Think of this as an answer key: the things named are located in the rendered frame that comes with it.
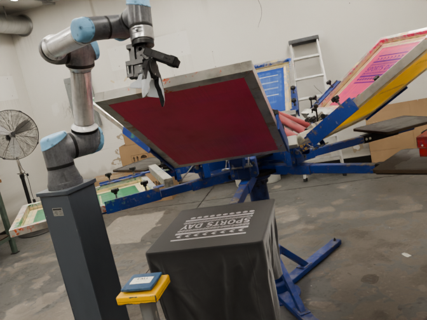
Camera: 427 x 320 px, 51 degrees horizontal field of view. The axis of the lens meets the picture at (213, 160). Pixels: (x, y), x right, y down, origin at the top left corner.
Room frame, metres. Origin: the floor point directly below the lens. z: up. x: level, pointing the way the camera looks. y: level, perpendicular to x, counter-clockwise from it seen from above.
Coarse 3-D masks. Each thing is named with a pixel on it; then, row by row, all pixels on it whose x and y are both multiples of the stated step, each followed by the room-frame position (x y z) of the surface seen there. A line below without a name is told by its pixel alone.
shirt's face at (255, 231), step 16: (208, 208) 1.98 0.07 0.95; (224, 208) 1.93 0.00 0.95; (240, 208) 1.88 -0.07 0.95; (256, 208) 1.84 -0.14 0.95; (176, 224) 1.85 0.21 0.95; (256, 224) 1.64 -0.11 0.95; (160, 240) 1.69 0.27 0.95; (192, 240) 1.61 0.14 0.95; (208, 240) 1.58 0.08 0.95; (224, 240) 1.54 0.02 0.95; (240, 240) 1.51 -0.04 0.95; (256, 240) 1.48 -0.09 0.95
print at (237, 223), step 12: (204, 216) 1.88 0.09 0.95; (216, 216) 1.85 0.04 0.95; (228, 216) 1.81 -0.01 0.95; (240, 216) 1.78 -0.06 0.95; (180, 228) 1.78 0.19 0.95; (192, 228) 1.75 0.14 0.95; (204, 228) 1.72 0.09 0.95; (216, 228) 1.69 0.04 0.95; (228, 228) 1.66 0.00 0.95; (240, 228) 1.64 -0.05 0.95; (180, 240) 1.64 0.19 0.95
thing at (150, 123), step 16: (176, 96) 1.62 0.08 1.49; (128, 112) 1.72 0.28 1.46; (144, 112) 1.72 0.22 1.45; (160, 112) 1.73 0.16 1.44; (176, 112) 1.73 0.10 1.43; (144, 128) 1.85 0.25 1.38; (160, 128) 1.85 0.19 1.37; (176, 128) 1.86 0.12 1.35; (192, 128) 1.86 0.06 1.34; (160, 144) 2.00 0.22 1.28; (176, 144) 2.00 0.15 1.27; (192, 144) 2.01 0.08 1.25; (208, 144) 2.02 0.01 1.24; (176, 160) 2.18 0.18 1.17; (192, 160) 2.19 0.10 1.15; (208, 160) 2.20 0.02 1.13
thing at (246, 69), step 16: (240, 64) 1.51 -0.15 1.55; (176, 80) 1.56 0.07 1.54; (192, 80) 1.54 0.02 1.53; (208, 80) 1.53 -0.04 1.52; (224, 80) 1.54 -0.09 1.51; (256, 80) 1.54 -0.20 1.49; (96, 96) 1.65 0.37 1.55; (112, 96) 1.62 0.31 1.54; (128, 96) 1.61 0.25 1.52; (256, 96) 1.64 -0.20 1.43; (112, 112) 1.71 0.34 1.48; (272, 112) 1.81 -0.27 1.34; (128, 128) 1.84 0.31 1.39; (272, 128) 1.89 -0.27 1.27; (224, 160) 2.21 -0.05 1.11
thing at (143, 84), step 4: (148, 72) 1.39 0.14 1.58; (140, 76) 1.39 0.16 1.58; (148, 76) 1.38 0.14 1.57; (140, 80) 1.38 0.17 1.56; (144, 80) 1.36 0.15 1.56; (148, 80) 1.37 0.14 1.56; (132, 84) 1.37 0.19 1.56; (136, 84) 1.37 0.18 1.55; (140, 84) 1.36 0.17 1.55; (144, 84) 1.35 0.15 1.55; (148, 84) 1.36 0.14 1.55; (140, 88) 1.36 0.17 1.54; (144, 88) 1.34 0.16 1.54; (148, 88) 1.36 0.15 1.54; (144, 92) 1.34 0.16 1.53; (148, 92) 1.35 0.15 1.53; (144, 96) 1.34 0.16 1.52
